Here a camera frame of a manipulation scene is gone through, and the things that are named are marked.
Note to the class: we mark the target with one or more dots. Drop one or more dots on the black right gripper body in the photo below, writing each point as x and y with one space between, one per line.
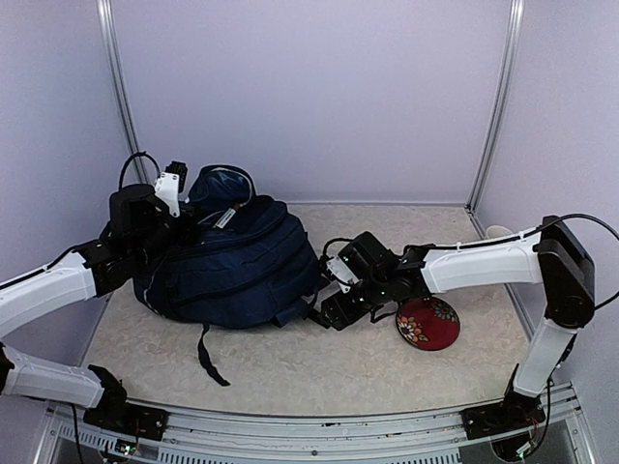
338 308

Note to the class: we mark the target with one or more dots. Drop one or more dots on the navy blue student backpack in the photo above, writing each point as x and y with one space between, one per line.
260 269

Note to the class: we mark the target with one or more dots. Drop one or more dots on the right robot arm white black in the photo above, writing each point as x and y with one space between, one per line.
370 275

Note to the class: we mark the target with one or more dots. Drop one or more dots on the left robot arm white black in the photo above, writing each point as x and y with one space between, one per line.
145 221

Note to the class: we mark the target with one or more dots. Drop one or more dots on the red floral plate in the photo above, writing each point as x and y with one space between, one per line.
428 324

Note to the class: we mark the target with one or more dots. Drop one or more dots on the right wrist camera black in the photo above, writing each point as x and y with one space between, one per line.
335 271

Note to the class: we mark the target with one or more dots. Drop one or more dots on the aluminium front rail frame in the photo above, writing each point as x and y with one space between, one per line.
432 436

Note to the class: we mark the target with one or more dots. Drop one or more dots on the aluminium corner post left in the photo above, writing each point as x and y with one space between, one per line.
113 56

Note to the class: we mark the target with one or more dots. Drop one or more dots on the aluminium corner post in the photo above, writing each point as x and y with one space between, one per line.
113 56
499 106

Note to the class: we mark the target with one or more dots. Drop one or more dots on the aluminium corner post right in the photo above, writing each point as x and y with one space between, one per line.
499 106

